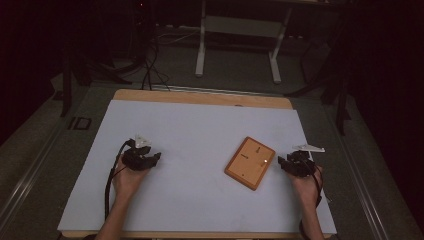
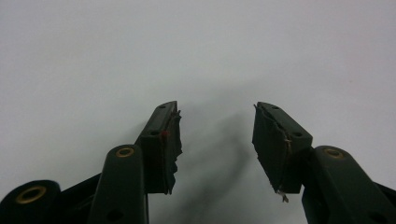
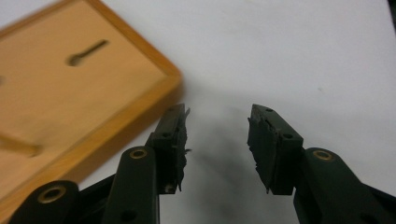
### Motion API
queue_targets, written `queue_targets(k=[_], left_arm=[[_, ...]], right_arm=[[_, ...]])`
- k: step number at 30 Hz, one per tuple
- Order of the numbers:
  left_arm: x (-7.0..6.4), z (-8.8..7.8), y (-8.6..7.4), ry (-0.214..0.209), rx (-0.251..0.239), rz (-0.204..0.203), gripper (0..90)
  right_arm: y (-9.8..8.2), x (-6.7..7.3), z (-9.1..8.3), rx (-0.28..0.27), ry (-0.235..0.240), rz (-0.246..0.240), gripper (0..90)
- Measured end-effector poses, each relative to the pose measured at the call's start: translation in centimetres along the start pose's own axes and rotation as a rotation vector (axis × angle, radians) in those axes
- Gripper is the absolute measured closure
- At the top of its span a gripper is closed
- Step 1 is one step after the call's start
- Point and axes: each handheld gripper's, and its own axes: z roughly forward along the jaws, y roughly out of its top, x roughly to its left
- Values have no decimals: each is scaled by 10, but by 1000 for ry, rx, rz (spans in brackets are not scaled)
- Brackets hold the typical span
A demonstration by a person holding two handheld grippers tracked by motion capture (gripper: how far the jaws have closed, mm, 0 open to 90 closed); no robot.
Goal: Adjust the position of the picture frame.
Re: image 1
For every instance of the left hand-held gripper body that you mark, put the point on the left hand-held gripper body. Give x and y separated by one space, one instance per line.
137 159

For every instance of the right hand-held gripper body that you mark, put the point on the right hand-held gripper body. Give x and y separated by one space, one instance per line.
300 163

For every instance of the wooden board with pegs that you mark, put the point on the wooden board with pegs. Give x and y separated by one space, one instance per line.
250 163

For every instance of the person's left hand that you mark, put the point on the person's left hand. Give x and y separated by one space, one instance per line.
128 181

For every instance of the person's right hand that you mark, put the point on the person's right hand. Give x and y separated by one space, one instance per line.
306 188

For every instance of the white table mat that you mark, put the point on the white table mat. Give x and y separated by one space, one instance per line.
200 133

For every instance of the floor socket plate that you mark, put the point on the floor socket plate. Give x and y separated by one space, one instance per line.
80 123

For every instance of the black metal stand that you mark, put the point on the black metal stand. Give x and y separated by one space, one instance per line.
66 86
341 106

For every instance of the wooden table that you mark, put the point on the wooden table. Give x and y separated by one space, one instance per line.
200 97

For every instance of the metal floor rail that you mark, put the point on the metal floor rail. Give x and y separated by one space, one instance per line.
26 186
360 180

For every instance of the white metal desk frame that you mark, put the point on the white metal desk frame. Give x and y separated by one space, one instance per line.
240 26

